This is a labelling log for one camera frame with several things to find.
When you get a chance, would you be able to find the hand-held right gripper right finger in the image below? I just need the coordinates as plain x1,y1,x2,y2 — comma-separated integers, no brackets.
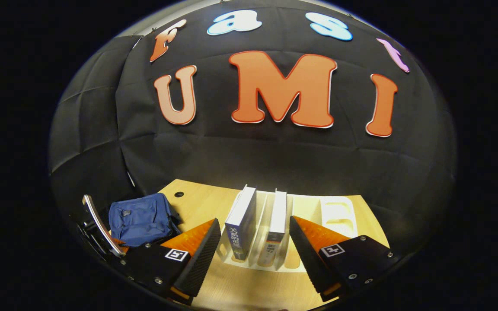
289,215,405,303

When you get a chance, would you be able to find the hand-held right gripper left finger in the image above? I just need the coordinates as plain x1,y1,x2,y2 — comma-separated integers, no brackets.
117,218,223,306

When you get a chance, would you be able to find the blue schoolbag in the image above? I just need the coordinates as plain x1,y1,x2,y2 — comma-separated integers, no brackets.
109,193,182,248

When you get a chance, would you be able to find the white portrait cover book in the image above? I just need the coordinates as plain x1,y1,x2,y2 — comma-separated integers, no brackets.
258,188,287,267

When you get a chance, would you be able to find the white bookshelf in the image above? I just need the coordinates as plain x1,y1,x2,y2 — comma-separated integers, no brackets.
217,190,358,273

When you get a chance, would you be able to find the blue cover book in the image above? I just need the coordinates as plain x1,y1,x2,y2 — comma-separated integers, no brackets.
224,185,257,261

